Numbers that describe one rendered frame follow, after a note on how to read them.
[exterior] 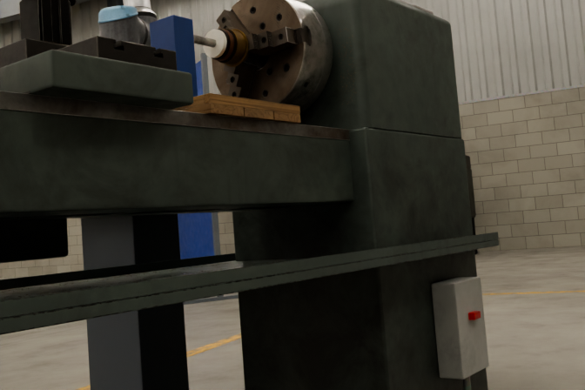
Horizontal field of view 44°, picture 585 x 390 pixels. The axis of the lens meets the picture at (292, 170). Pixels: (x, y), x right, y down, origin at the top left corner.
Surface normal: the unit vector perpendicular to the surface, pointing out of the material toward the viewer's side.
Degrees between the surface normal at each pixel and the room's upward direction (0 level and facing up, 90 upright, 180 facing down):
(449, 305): 90
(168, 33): 90
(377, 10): 90
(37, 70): 90
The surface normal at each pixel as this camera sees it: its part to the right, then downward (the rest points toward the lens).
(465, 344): 0.79, -0.11
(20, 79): -0.61, -0.01
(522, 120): -0.43, -0.04
